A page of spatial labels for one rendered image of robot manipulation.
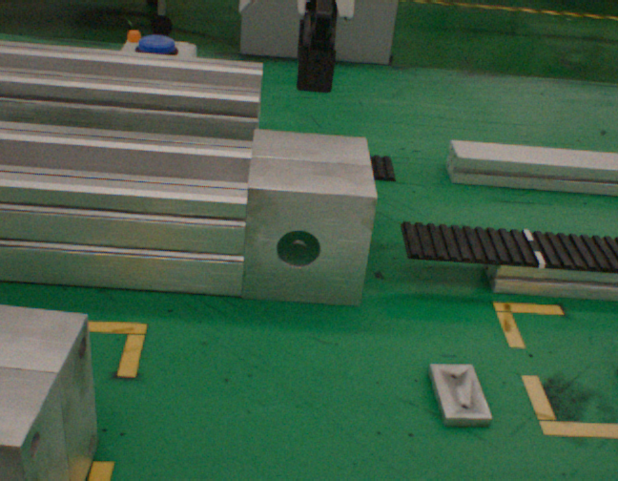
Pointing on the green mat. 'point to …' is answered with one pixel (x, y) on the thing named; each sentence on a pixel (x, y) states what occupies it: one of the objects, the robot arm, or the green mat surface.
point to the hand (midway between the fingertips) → (314, 62)
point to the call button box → (166, 52)
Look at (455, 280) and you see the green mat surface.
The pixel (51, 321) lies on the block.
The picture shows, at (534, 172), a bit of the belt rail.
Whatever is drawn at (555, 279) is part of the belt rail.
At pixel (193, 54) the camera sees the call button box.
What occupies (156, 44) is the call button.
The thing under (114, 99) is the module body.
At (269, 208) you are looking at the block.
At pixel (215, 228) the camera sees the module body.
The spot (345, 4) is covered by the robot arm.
